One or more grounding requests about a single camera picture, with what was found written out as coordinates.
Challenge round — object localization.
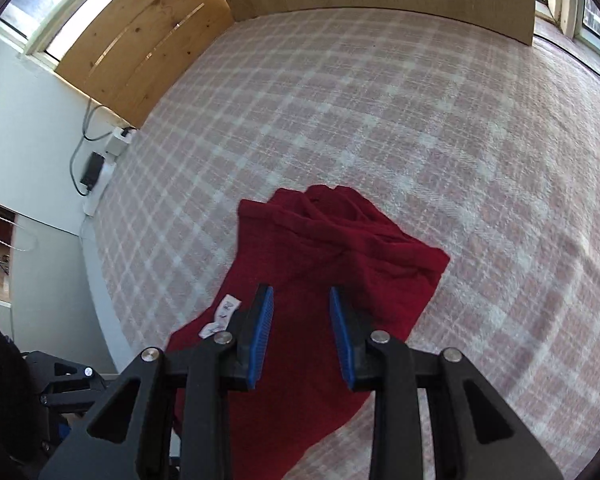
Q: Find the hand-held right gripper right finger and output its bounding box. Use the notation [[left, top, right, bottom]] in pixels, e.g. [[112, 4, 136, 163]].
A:
[[329, 286, 567, 480]]

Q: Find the black cable with controller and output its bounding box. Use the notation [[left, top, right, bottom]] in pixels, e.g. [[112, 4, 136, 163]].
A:
[[534, 34, 600, 95]]

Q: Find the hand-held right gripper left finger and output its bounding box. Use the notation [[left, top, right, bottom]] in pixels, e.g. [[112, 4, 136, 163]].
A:
[[37, 284, 275, 480]]

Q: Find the white power strip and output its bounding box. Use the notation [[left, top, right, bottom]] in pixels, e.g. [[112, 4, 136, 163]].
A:
[[82, 127, 135, 217]]

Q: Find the pink plaid bed sheet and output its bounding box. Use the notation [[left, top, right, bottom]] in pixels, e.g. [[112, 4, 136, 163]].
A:
[[81, 6, 600, 480]]

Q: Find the black power adapter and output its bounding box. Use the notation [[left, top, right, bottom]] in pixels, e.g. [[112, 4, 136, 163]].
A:
[[79, 152, 105, 189]]

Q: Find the red knit garment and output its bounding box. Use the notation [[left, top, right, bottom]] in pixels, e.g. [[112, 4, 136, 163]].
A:
[[166, 185, 452, 480]]

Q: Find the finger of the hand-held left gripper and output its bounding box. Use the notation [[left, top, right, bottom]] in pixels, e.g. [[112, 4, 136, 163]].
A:
[[22, 350, 110, 418]]

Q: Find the pine wood side panel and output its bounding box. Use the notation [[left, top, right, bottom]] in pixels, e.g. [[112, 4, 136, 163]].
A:
[[54, 0, 237, 129]]

